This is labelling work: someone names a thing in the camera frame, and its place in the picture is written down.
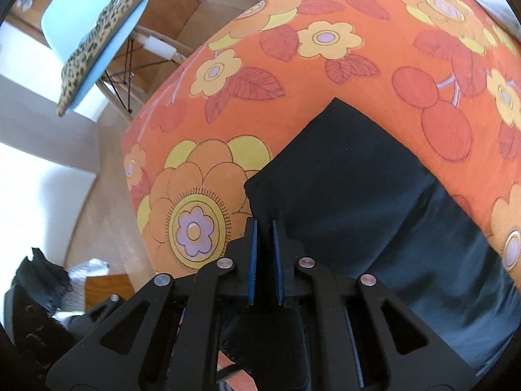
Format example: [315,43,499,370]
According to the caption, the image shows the orange floral table cover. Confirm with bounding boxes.
[121,0,521,288]

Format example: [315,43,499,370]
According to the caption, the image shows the leopard print cushion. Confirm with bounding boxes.
[57,0,146,117]

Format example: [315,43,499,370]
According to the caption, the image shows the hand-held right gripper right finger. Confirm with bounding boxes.
[272,219,477,391]

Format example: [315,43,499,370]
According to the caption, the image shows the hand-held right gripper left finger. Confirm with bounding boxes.
[47,217,259,391]

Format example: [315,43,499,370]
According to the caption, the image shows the white crumpled cloth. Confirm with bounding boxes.
[53,258,110,323]

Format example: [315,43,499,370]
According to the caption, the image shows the pile of dark clothes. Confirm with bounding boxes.
[4,248,88,375]

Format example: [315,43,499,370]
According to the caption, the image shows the black pants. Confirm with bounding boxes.
[220,98,514,391]

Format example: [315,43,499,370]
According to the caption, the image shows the light blue chair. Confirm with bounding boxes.
[41,0,194,122]

